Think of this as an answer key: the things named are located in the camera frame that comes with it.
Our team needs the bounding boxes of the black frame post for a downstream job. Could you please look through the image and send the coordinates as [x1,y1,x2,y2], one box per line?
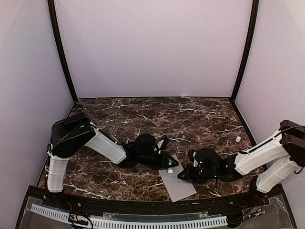
[230,0,259,103]
[47,0,78,103]

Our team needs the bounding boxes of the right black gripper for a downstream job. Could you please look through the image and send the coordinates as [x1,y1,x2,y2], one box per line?
[178,163,218,184]

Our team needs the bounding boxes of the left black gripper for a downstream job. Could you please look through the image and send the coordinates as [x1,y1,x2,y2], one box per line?
[138,151,178,171]

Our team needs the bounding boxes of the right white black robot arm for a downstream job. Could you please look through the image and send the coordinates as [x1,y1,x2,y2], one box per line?
[177,120,305,207]

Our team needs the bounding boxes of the green glue stick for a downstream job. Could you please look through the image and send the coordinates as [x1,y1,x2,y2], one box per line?
[167,159,174,174]

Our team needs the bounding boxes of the small circuit board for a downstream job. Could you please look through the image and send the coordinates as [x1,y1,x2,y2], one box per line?
[68,214,89,227]

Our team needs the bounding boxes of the black front rail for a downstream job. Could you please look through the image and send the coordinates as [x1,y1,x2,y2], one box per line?
[26,185,284,215]

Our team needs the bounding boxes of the grey envelope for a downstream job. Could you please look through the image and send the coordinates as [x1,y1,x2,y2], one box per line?
[159,155,197,202]

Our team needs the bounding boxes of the left black frame post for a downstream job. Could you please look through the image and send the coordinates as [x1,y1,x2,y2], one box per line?
[47,0,78,103]

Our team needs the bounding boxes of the white glue stick cap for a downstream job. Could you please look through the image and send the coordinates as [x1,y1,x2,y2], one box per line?
[235,136,241,143]

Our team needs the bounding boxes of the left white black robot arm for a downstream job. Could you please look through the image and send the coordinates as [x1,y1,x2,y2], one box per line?
[46,112,179,208]

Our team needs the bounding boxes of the right black frame post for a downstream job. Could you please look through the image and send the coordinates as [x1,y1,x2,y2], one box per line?
[230,0,259,103]

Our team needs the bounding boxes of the white slotted cable duct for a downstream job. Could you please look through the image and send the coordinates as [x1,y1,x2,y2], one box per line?
[30,204,227,229]

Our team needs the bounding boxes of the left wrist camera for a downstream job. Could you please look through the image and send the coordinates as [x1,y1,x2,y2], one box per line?
[157,135,169,154]

